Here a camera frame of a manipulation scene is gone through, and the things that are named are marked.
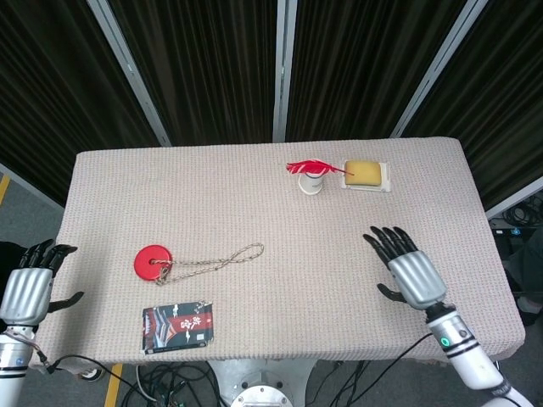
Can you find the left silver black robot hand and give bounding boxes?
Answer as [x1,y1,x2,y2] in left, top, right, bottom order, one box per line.
[0,238,85,326]

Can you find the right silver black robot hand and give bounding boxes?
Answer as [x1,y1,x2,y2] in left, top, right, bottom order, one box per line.
[362,226,449,311]

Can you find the red disc with hole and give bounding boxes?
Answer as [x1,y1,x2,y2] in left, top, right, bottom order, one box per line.
[134,244,174,282]

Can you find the beige braided rope loop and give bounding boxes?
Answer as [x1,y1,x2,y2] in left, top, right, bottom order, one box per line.
[148,242,266,287]

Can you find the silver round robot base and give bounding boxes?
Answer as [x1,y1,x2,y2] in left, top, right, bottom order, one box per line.
[206,359,324,407]

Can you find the black box with blue label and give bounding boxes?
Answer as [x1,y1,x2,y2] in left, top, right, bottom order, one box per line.
[490,226,536,239]

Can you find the yellow sponge in wrapper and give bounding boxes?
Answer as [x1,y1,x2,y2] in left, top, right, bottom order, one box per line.
[339,159,393,194]

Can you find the yellow sponge block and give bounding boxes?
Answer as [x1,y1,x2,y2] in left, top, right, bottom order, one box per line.
[344,159,383,189]

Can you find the upturned white paper cup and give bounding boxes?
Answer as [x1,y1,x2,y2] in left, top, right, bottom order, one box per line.
[298,169,327,197]

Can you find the flattened dark printed carton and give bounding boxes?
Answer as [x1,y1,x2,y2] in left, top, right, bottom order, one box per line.
[141,300,217,355]

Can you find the beige woven tablecloth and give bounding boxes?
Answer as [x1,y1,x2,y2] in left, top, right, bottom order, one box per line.
[39,136,527,366]

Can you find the red feather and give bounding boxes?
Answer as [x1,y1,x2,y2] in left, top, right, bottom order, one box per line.
[285,159,355,177]

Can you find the dark curtain panel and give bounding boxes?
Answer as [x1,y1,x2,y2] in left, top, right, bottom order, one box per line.
[401,0,543,212]
[108,0,282,146]
[286,0,470,142]
[0,0,161,207]

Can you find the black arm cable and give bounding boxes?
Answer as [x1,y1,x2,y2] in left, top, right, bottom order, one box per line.
[36,349,143,407]
[327,332,434,407]

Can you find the grey partition base rail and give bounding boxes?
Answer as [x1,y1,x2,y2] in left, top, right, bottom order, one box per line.
[0,162,65,212]
[484,175,543,220]

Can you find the coiled black cable bundle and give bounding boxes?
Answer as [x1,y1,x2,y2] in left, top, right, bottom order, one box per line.
[500,202,543,226]

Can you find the tangled black floor cables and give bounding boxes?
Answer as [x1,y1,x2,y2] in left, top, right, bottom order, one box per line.
[121,360,222,407]

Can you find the grey metal partition post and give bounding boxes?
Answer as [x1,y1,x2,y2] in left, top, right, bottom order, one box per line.
[86,0,171,148]
[271,0,299,143]
[389,0,490,139]

